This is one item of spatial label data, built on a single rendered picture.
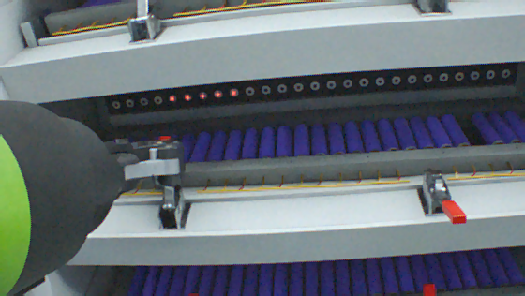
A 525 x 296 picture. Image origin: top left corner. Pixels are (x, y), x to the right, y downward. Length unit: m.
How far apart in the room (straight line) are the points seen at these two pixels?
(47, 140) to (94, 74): 0.25
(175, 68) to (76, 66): 0.10
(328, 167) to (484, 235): 0.17
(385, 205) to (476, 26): 0.19
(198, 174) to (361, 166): 0.18
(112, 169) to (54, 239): 0.07
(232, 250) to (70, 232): 0.27
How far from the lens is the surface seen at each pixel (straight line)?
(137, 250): 0.48
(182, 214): 0.46
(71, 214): 0.21
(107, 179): 0.25
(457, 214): 0.38
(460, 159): 0.49
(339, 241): 0.44
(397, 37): 0.40
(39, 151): 0.20
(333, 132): 0.53
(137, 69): 0.43
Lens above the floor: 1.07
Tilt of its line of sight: 14 degrees down
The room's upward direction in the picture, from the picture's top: 6 degrees counter-clockwise
